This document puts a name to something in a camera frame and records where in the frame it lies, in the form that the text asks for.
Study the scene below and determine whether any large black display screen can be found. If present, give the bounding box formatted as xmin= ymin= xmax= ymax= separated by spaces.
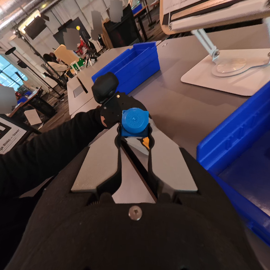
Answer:
xmin=53 ymin=17 xmax=91 ymax=50

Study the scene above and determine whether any person's left forearm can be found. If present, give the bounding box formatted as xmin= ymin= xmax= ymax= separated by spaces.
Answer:
xmin=0 ymin=108 xmax=109 ymax=200

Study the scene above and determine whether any framed marker sign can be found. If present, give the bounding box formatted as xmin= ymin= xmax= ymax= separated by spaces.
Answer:
xmin=0 ymin=115 xmax=28 ymax=155

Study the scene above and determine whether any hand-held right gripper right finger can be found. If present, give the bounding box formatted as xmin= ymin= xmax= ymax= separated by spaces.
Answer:
xmin=148 ymin=124 xmax=199 ymax=200

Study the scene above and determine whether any large window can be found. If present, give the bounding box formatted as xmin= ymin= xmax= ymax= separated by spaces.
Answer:
xmin=0 ymin=54 xmax=28 ymax=87

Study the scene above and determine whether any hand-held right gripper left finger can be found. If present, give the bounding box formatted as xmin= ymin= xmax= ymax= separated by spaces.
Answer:
xmin=71 ymin=123 xmax=123 ymax=199

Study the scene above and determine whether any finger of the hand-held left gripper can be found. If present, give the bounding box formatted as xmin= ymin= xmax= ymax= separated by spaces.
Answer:
xmin=123 ymin=136 xmax=151 ymax=157
xmin=148 ymin=115 xmax=158 ymax=132

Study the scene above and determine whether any printed instruction sheet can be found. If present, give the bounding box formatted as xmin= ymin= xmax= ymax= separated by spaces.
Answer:
xmin=163 ymin=0 xmax=213 ymax=13

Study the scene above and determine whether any white stand with instruction sheet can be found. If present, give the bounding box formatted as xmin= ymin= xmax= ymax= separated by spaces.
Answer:
xmin=159 ymin=0 xmax=270 ymax=96

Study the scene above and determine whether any black tripod stand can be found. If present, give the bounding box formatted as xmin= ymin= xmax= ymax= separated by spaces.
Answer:
xmin=4 ymin=47 xmax=64 ymax=98

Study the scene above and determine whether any grey desk cable flap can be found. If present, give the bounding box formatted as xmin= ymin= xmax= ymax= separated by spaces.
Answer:
xmin=73 ymin=84 xmax=84 ymax=98

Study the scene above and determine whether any black hanging monitor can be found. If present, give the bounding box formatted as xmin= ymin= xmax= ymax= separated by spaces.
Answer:
xmin=24 ymin=16 xmax=48 ymax=40

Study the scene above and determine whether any black mesh office chair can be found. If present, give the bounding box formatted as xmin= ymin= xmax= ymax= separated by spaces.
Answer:
xmin=103 ymin=4 xmax=142 ymax=48

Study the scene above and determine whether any blue mega block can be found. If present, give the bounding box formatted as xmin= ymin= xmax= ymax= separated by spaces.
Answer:
xmin=121 ymin=108 xmax=150 ymax=138

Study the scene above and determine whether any pale wooden curved board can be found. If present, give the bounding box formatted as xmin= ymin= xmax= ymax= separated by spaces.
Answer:
xmin=54 ymin=44 xmax=79 ymax=66

